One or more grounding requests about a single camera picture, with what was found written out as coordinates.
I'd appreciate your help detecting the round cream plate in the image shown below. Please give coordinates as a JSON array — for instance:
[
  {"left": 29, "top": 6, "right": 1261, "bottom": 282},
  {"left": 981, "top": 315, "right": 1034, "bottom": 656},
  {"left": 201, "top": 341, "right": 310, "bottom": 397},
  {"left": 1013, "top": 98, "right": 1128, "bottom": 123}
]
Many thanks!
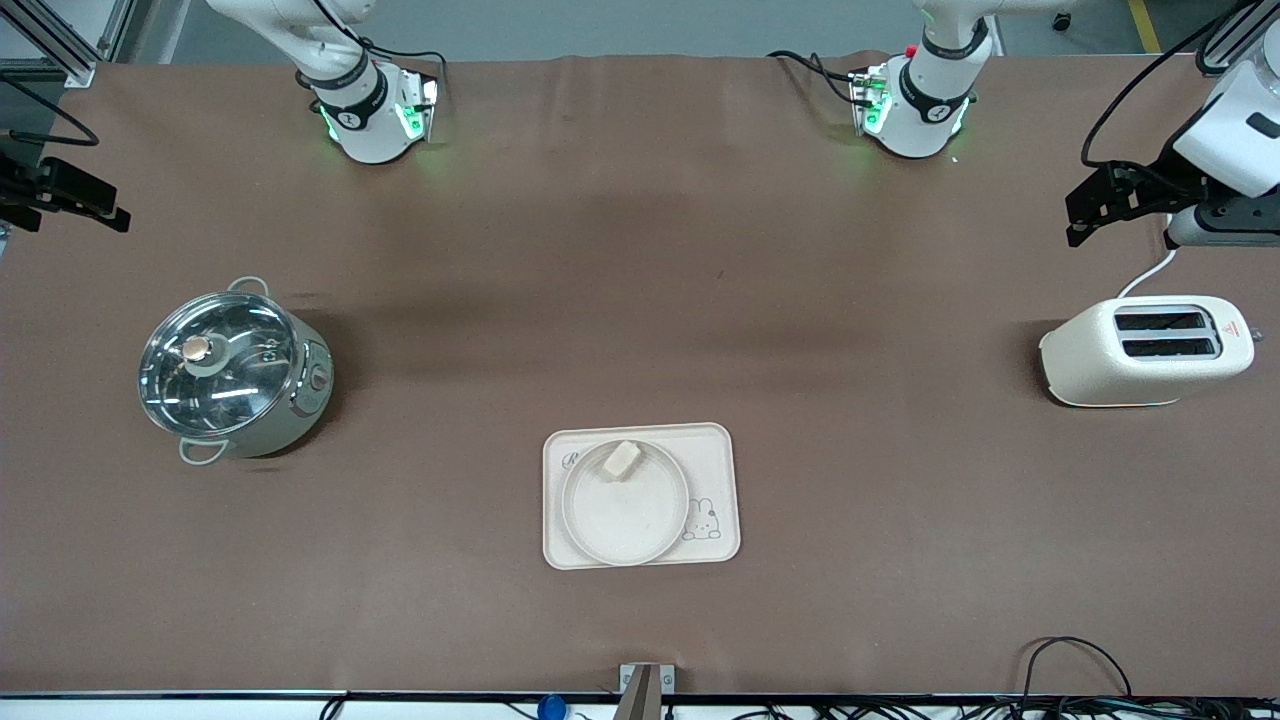
[{"left": 561, "top": 438, "right": 691, "bottom": 567}]

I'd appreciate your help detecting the cream two-slot toaster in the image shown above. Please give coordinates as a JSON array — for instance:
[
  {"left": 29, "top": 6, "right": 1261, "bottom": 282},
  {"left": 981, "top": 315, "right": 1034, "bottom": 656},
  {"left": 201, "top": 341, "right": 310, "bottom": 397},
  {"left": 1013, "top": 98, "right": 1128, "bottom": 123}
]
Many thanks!
[{"left": 1039, "top": 296, "right": 1257, "bottom": 409}]

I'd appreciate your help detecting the glass pot lid with knob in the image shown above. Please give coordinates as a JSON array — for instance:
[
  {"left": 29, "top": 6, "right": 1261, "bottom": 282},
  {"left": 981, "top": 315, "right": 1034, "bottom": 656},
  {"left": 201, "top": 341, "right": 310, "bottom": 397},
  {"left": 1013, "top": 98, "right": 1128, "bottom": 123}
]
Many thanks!
[{"left": 138, "top": 290, "right": 300, "bottom": 437}]

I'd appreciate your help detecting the pale green electric cooking pot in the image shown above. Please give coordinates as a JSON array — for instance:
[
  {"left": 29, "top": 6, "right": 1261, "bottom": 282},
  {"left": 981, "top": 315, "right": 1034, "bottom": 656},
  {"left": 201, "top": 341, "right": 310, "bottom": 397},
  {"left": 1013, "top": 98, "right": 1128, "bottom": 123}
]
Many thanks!
[{"left": 138, "top": 277, "right": 335, "bottom": 467}]

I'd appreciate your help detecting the brown table cover mat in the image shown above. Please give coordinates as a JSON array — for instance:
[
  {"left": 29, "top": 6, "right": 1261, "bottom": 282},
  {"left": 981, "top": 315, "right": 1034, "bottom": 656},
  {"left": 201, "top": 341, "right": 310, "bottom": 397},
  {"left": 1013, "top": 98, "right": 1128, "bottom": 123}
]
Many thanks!
[{"left": 0, "top": 52, "right": 1280, "bottom": 698}]

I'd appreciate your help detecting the cream rabbit print tray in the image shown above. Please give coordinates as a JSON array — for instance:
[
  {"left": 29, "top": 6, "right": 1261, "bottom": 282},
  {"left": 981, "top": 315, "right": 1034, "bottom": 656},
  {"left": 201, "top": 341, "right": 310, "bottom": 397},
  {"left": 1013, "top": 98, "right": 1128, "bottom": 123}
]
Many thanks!
[{"left": 542, "top": 422, "right": 742, "bottom": 571}]

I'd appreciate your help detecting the white toaster power cord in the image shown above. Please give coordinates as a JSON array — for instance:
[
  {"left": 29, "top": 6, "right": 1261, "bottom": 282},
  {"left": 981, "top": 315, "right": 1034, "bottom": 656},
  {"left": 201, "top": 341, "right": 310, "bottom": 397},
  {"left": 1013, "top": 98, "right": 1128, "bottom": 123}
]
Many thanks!
[{"left": 1117, "top": 214, "right": 1180, "bottom": 300}]

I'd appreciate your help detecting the aluminium frame profile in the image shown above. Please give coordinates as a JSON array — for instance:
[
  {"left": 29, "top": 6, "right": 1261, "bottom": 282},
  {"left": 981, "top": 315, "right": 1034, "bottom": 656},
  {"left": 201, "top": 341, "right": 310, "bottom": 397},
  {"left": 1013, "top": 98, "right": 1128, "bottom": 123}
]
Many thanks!
[
  {"left": 1195, "top": 0, "right": 1280, "bottom": 77},
  {"left": 0, "top": 0, "right": 138, "bottom": 88}
]

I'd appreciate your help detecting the black left arm base cable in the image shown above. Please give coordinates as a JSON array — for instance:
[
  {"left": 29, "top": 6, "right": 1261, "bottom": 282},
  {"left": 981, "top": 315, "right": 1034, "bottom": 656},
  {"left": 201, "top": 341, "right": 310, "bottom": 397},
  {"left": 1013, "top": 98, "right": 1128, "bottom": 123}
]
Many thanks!
[{"left": 768, "top": 49, "right": 863, "bottom": 107}]

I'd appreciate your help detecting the black arm base cable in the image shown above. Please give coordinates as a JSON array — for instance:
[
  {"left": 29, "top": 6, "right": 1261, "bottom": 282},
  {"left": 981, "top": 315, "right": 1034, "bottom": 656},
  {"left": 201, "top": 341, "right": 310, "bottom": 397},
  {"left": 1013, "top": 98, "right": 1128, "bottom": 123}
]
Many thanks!
[
  {"left": 768, "top": 49, "right": 863, "bottom": 107},
  {"left": 360, "top": 42, "right": 448, "bottom": 103}
]

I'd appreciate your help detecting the black right arm base cable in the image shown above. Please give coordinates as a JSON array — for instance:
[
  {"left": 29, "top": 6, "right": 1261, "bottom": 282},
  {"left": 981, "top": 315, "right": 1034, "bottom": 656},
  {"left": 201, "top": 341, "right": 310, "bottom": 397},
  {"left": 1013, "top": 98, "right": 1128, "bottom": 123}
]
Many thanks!
[{"left": 360, "top": 42, "right": 448, "bottom": 103}]

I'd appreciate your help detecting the black looped cable bundle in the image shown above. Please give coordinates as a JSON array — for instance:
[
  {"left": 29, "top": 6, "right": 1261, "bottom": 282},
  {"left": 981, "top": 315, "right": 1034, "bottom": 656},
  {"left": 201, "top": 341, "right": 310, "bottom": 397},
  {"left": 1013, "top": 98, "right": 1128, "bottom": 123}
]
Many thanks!
[{"left": 700, "top": 636, "right": 1280, "bottom": 720}]

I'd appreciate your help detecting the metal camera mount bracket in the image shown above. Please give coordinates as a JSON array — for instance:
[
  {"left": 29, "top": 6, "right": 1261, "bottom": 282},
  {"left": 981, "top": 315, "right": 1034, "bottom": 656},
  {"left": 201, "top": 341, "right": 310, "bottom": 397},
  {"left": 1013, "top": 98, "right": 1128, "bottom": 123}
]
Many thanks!
[{"left": 618, "top": 663, "right": 677, "bottom": 720}]

